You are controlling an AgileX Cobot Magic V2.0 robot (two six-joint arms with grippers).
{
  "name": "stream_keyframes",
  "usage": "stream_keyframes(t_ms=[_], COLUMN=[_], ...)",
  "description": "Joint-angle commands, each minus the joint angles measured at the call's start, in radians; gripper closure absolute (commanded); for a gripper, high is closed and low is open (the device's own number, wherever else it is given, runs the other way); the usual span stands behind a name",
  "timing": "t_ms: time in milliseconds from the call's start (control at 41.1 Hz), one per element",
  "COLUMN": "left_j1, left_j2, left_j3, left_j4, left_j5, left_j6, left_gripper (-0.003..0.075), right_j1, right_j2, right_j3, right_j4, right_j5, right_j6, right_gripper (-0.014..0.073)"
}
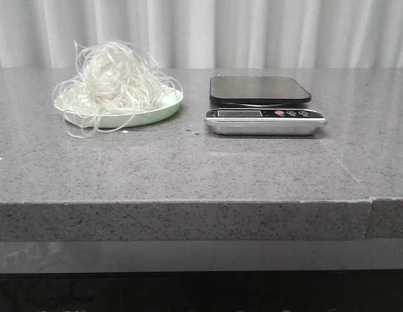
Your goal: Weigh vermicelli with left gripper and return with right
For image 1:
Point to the white vermicelli noodle bundle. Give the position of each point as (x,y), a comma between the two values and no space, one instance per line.
(111,78)

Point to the black silver kitchen scale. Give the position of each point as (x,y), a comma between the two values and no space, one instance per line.
(263,105)

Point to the light green round plate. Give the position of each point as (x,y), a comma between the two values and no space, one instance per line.
(166,107)

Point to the white pleated curtain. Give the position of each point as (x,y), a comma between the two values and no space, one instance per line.
(208,34)

